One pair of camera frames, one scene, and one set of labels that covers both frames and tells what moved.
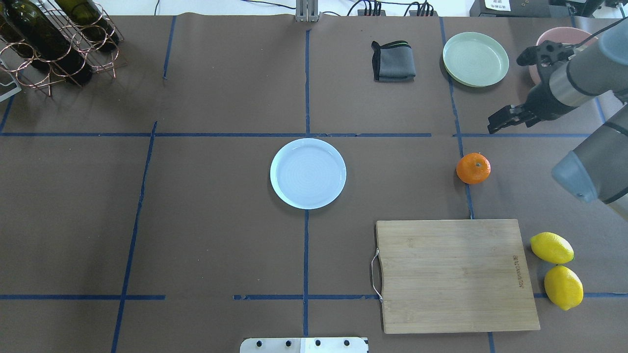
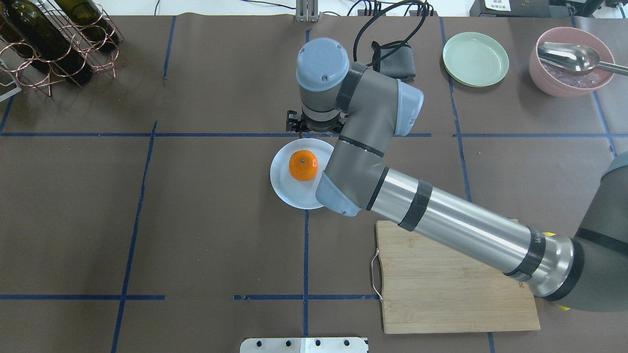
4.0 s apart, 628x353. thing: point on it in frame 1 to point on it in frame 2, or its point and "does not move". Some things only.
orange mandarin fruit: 473,168 to 303,165
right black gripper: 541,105 to 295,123
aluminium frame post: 306,11 does not move
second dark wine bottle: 89,22 does not move
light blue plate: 308,173 does not move
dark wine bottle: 31,25 does not move
